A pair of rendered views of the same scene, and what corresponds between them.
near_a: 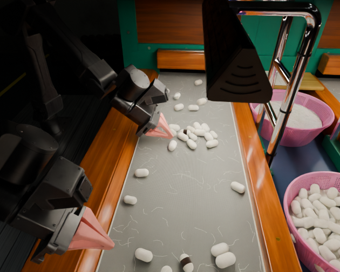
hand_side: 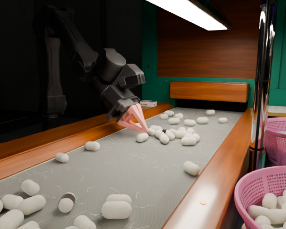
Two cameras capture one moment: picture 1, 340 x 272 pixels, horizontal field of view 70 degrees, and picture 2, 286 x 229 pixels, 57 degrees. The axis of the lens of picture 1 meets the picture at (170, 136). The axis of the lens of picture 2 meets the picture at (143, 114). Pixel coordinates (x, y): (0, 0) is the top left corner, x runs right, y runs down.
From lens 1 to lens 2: 0.36 m
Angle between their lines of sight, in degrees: 33
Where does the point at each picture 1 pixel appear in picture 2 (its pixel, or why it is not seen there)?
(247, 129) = (240, 134)
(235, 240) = (149, 205)
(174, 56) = (186, 85)
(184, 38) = (201, 71)
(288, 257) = (204, 218)
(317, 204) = not seen: outside the picture
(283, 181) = not seen: hidden behind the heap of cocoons
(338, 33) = not seen: outside the picture
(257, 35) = (282, 67)
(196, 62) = (210, 92)
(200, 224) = (118, 186)
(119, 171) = (71, 141)
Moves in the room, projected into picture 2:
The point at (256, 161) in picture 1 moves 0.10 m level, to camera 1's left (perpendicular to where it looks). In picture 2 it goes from (230, 151) to (179, 146)
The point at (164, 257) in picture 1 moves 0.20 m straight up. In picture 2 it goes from (51, 198) to (41, 56)
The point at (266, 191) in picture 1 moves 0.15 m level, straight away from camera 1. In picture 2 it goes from (224, 170) to (271, 151)
